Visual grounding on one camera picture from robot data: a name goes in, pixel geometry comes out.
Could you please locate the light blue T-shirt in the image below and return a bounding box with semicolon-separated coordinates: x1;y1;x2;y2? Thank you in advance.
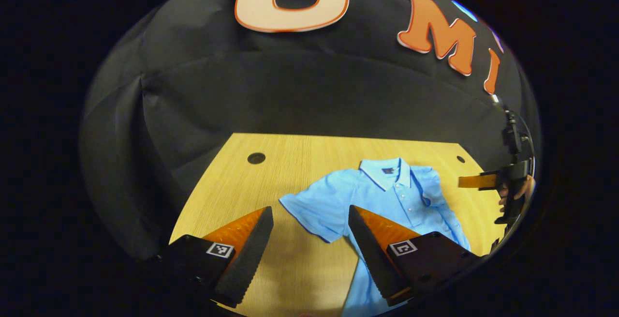
279;157;472;317

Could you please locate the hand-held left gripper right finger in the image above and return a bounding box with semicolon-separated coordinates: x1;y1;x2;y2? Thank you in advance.
348;205;484;307

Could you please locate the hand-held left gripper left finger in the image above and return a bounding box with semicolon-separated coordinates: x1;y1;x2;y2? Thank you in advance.
145;206;275;309

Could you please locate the black backdrop cloth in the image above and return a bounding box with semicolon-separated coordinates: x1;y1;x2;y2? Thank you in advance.
80;0;541;264

